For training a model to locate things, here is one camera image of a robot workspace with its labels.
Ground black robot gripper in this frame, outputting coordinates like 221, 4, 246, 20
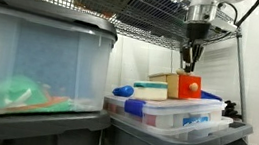
176, 19, 212, 76

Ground red-front wooden drawer with knob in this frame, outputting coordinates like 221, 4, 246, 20
175, 73, 205, 102

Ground light wooden drawer box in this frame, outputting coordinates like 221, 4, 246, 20
145, 69, 183, 100

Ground large clear lidded plastic container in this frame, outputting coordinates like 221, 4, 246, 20
100, 84, 228, 137

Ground clear plastic container blue label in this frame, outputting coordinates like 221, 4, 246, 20
107, 100, 236, 145

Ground cream bowl with teal rim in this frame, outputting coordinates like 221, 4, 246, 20
131, 78, 170, 104

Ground dark blue box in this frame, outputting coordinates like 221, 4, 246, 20
124, 0, 193, 41

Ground blue ball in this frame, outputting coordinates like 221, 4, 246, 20
111, 83, 136, 99

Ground orange flat item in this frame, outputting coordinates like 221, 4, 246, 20
5, 88, 72, 120

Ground clear storage bin dark lid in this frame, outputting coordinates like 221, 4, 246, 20
0, 0, 124, 135

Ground green plastic bag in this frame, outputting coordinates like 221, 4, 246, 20
0, 72, 76, 122

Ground dark grey tote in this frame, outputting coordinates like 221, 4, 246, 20
0, 97, 113, 145

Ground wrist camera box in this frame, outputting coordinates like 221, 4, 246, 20
209, 17, 239, 35

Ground black cables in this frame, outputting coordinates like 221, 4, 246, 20
220, 98, 246, 122

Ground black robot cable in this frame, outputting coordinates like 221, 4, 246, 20
212, 0, 259, 50

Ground metal wire shelving rack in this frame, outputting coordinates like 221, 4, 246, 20
0, 0, 259, 124

